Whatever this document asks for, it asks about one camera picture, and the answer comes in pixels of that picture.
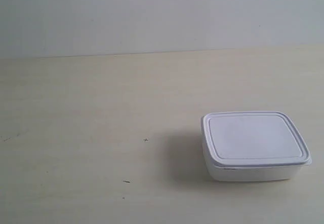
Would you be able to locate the white lidded plastic container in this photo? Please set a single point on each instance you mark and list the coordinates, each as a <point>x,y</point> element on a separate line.
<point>248,146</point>

